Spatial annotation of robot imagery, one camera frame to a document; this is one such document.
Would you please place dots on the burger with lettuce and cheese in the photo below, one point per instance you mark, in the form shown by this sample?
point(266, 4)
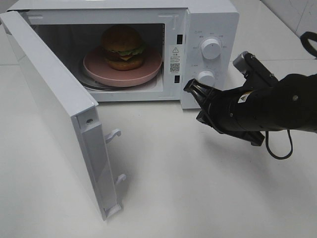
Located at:
point(123, 47)

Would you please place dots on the glass microwave turntable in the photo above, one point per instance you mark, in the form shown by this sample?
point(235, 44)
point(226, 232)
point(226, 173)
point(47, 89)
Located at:
point(154, 84)

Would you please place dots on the white timer knob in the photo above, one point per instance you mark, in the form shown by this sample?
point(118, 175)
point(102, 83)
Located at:
point(206, 77)

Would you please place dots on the white microwave oven body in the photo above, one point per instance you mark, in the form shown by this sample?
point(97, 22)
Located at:
point(176, 28)

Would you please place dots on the pink round plate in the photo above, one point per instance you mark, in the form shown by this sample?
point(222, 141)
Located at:
point(97, 68)

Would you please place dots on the white upper power knob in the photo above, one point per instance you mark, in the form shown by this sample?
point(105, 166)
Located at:
point(211, 48)

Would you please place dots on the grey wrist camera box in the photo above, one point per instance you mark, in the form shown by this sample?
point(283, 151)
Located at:
point(256, 75)

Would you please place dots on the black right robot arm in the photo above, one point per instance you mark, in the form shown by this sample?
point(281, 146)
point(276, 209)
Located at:
point(291, 104)

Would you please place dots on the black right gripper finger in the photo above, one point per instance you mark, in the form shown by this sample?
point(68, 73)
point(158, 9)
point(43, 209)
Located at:
point(202, 93)
point(256, 138)

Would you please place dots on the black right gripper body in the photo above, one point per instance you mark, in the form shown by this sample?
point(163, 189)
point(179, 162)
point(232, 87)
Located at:
point(234, 110)

